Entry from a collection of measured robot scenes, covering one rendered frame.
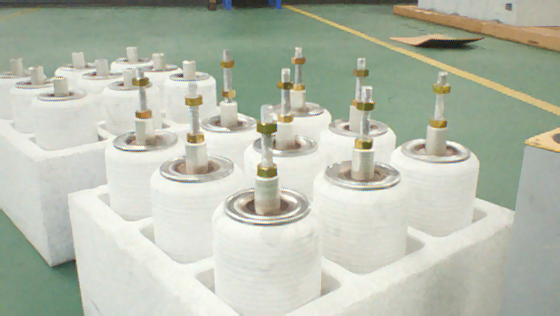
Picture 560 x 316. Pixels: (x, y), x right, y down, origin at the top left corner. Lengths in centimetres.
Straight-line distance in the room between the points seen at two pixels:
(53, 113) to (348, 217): 54
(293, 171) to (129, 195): 19
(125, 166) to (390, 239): 30
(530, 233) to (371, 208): 13
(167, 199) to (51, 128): 41
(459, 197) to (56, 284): 59
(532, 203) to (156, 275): 33
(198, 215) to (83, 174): 40
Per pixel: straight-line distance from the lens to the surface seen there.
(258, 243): 44
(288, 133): 61
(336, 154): 67
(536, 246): 51
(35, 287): 90
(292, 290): 46
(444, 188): 60
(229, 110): 70
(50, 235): 92
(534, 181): 49
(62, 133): 91
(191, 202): 53
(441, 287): 58
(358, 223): 52
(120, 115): 96
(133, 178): 63
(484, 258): 63
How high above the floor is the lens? 45
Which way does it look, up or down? 19 degrees down
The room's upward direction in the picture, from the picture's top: straight up
